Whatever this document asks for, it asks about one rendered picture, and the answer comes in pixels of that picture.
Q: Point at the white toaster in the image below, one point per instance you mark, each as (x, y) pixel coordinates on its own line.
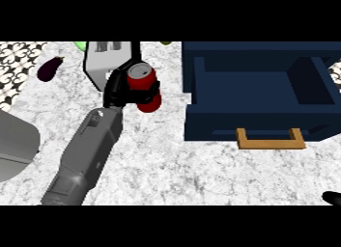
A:
(104, 63)

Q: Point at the dark blue cabinet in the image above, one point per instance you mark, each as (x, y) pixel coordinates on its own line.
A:
(268, 56)

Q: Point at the red can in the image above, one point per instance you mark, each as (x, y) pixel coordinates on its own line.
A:
(142, 84)

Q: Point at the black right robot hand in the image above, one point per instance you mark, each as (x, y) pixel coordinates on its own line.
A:
(339, 198)

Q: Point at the olive green vegetable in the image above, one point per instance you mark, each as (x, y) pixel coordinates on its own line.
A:
(166, 42)

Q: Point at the dark blue drawer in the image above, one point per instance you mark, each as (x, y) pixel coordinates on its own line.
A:
(259, 109)

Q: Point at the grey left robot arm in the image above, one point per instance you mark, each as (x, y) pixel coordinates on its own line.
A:
(88, 151)

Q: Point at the grey rounded appliance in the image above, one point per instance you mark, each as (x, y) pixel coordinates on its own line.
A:
(8, 148)

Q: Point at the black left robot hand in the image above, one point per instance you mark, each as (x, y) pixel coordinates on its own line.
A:
(114, 87)

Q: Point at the purple eggplant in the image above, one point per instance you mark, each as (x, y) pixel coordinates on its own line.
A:
(49, 68)

